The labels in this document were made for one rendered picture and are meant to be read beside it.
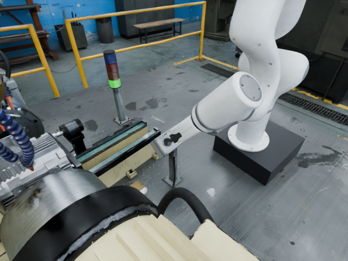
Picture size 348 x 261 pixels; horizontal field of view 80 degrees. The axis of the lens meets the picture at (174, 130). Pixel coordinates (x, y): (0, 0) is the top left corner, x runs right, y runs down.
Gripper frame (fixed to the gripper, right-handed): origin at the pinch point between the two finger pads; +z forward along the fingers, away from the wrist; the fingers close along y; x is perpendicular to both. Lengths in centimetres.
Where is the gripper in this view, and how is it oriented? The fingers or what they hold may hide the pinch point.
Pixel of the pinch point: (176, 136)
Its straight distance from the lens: 67.8
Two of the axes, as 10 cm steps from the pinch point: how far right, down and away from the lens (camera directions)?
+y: -6.8, 4.6, -5.8
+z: -4.7, 3.4, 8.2
